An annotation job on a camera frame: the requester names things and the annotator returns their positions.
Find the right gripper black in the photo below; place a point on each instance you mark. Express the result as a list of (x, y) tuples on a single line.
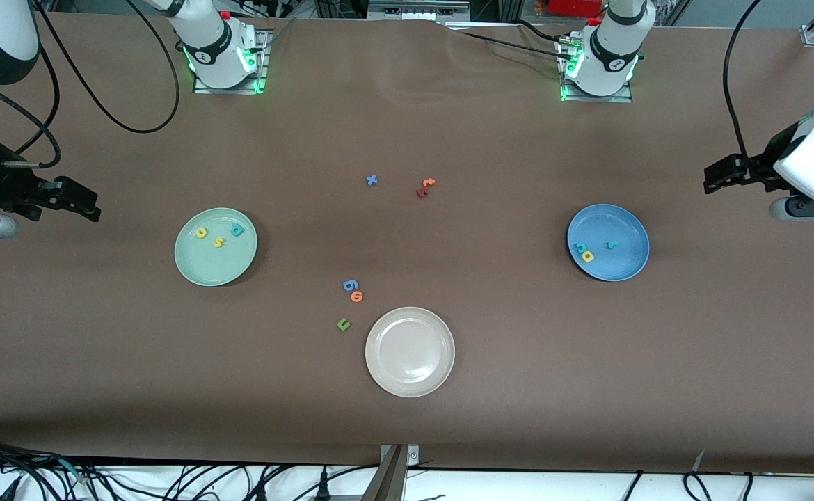
[(5, 186)]

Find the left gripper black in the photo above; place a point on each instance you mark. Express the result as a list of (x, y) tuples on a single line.
[(757, 171)]

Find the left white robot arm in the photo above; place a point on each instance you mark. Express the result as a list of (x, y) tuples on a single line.
[(609, 56)]

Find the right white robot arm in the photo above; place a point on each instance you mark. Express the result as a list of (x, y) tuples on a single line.
[(219, 49)]

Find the blue plate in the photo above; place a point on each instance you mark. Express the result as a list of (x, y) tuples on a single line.
[(616, 223)]

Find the green plate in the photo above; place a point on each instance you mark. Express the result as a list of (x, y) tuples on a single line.
[(216, 268)]

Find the red box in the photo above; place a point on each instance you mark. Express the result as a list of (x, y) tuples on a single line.
[(574, 7)]

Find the small white tag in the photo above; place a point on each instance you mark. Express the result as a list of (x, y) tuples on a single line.
[(699, 460)]

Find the brown table cover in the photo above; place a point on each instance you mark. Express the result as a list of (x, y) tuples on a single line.
[(407, 125)]

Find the beige plate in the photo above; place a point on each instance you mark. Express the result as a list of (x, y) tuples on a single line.
[(410, 351)]

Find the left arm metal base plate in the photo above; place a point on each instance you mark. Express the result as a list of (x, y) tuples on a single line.
[(623, 96)]

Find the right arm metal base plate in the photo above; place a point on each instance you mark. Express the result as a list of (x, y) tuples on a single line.
[(265, 62)]

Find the grey metal rail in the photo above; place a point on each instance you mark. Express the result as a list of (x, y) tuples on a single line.
[(417, 8)]

